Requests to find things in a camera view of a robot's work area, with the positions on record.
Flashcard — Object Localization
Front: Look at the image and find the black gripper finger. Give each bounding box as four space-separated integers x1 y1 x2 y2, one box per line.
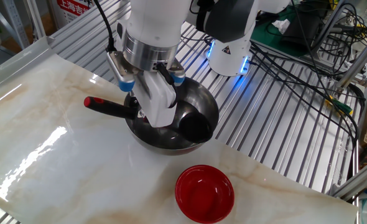
136 108 149 123
129 95 141 110

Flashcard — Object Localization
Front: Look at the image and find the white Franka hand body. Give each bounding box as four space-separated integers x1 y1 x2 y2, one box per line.
116 20 177 128

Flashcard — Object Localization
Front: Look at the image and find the black ladle with red-tipped handle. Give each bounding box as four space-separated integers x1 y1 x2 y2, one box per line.
83 95 214 144

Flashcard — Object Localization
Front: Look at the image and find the large stainless steel bowl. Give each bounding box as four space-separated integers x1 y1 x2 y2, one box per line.
123 76 220 156

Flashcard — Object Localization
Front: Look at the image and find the small red bowl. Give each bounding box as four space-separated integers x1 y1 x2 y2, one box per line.
174 164 235 224

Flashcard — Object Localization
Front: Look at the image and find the glossy marble pattern mat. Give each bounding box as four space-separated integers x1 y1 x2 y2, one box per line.
0 36 358 224

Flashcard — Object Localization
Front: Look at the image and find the red and white sign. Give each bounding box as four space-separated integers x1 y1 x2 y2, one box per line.
51 0 99 27

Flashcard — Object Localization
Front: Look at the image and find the green cutting mat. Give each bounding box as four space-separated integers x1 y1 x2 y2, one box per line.
250 6 327 58

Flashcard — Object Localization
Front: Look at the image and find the grey perforated shelf upright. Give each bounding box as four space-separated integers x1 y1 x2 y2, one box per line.
0 0 30 50

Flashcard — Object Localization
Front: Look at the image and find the crumpled white paper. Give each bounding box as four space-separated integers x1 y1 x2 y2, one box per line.
271 18 292 35

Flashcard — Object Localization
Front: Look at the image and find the black box device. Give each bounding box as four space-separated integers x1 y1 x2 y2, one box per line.
279 11 326 47

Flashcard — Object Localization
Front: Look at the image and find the green and yellow screwdriver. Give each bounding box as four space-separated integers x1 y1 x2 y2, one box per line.
325 95 354 115

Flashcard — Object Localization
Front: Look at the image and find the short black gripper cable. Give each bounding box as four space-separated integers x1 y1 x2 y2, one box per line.
157 63 179 109

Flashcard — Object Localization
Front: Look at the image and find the silver camera with blue caps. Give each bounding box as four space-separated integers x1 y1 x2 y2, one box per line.
105 50 186 93

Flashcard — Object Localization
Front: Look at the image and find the long black camera cable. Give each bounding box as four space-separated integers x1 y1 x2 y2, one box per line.
93 0 118 53

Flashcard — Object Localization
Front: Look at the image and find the black strap on forearm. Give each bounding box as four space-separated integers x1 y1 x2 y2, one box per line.
195 0 215 32

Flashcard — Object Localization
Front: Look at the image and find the white metal post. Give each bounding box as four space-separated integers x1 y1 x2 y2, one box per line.
24 0 47 40

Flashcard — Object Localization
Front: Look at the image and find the black floor cable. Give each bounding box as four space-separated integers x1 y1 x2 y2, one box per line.
250 42 360 147

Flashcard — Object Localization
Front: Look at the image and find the aluminium frame beam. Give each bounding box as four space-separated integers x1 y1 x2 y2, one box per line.
335 27 367 91
329 155 367 200

